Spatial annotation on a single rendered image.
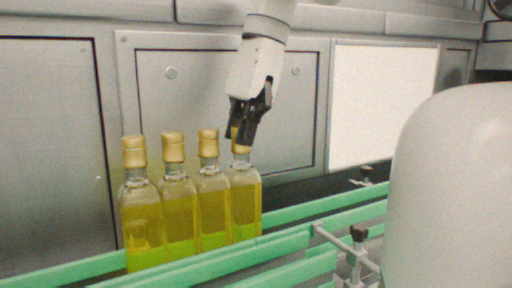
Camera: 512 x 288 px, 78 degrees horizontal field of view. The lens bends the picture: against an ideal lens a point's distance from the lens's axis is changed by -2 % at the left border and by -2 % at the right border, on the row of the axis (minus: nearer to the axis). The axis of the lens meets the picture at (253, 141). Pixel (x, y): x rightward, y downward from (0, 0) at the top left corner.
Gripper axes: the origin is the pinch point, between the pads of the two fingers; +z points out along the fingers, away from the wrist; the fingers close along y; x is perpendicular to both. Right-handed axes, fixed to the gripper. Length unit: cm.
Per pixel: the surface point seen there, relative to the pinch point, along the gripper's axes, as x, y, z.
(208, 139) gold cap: -5.9, 1.5, 2.2
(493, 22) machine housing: 87, -13, -51
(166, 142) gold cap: -12.1, 1.0, 3.8
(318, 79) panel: 23.3, -12.8, -14.4
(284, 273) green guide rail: 5.9, 13.5, 18.1
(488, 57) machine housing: 90, -13, -40
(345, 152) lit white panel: 38.7, -13.0, 1.2
